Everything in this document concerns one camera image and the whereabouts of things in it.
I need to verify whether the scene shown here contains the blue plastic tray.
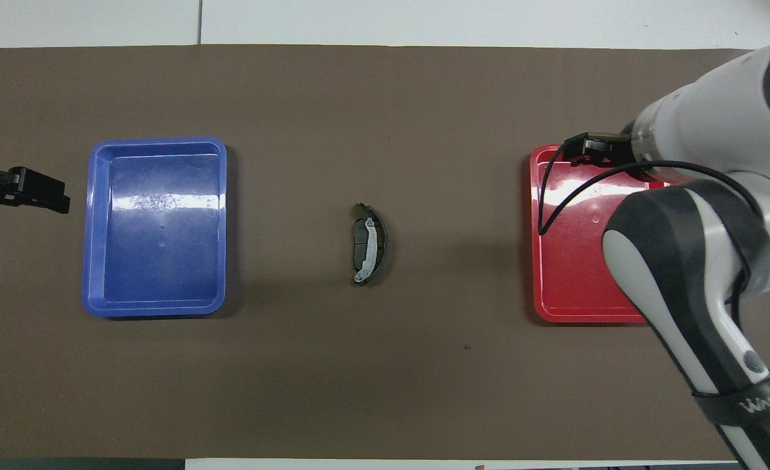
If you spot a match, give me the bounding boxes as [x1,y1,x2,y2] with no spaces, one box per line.
[82,136,228,318]

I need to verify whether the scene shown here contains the brown table mat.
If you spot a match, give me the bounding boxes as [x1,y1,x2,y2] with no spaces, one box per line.
[0,44,770,461]

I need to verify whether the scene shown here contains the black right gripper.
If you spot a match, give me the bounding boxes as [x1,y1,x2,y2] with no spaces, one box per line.
[569,133,632,166]

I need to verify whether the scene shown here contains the red plastic tray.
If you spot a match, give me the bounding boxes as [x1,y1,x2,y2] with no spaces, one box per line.
[529,144,673,324]

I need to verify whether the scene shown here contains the grey brake pad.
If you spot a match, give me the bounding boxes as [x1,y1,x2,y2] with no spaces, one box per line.
[351,218,377,272]

